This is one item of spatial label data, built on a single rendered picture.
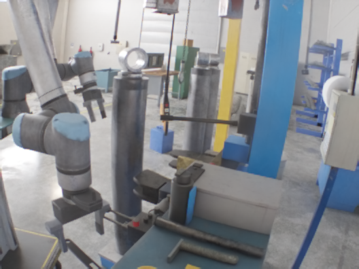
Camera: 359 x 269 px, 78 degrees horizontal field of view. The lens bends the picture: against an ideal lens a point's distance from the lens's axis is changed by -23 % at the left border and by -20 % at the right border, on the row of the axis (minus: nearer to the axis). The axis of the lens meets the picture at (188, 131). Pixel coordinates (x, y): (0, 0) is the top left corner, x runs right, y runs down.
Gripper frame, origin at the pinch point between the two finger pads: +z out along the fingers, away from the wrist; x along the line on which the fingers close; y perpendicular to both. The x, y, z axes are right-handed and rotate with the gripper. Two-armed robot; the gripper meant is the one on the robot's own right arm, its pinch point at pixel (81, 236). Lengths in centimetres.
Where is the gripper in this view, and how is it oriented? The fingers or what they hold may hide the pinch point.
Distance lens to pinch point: 78.0
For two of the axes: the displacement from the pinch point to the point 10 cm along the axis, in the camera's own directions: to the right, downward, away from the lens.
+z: -1.1, 9.5, 2.9
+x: -5.9, 1.8, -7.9
